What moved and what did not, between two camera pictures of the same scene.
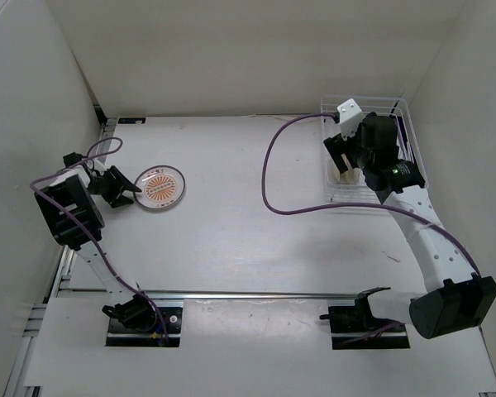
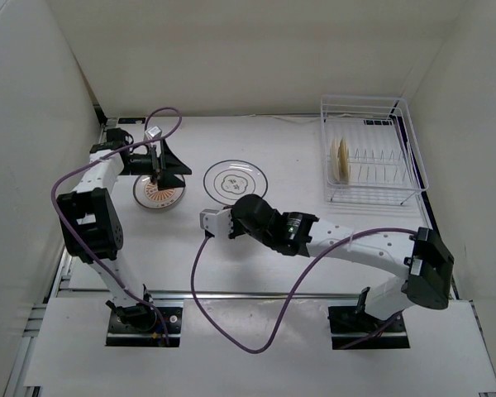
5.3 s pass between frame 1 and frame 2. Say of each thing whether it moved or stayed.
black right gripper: moved
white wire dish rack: stayed
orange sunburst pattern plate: stayed
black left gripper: moved
